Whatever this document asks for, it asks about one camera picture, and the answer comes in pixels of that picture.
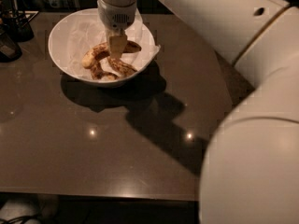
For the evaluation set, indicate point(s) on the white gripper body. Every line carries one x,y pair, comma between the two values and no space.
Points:
114,15

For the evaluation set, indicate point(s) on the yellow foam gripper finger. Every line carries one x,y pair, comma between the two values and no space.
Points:
117,41

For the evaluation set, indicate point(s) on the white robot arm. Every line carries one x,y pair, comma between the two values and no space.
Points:
250,174

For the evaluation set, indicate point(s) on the white ceramic bowl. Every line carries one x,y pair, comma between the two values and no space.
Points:
62,41

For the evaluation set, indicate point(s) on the white paper liner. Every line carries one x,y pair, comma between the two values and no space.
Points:
88,56

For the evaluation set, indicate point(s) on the dark scale device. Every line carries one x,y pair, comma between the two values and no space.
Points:
9,50

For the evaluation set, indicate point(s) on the white object under table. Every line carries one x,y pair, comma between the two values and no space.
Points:
28,209

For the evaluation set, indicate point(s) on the black wire utensil holder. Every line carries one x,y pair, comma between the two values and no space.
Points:
16,23

